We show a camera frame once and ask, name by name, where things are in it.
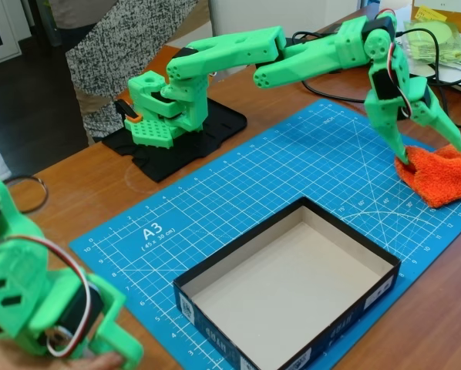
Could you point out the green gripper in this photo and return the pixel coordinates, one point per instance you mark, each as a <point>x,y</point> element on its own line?
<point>412,101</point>

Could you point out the orange terry cloth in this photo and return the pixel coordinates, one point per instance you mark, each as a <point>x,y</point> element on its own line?
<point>438,181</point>

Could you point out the green leader arm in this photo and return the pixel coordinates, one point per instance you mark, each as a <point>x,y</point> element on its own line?
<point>34,293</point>

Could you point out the green 3D-printed robot arm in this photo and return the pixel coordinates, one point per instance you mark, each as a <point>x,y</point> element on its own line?
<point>234,50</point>

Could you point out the dark shallow cardboard box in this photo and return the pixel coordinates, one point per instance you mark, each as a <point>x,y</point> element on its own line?
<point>284,293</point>

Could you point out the operator hand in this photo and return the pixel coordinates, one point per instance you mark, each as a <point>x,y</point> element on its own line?
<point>99,362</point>

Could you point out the green clear plastic bag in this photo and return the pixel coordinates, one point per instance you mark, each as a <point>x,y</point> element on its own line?
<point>442,42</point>

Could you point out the yellow sticky note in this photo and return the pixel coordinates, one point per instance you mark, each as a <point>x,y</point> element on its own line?
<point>430,13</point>

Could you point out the blue A3 cutting mat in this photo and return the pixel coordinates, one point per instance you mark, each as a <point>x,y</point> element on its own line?
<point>292,162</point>

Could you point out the orange and black table clamp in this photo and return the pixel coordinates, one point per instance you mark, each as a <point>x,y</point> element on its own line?
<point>132,120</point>

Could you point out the person in tweed garment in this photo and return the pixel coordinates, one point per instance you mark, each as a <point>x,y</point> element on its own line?
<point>95,58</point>

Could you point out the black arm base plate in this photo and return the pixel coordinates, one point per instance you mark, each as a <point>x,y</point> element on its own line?
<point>165,165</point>

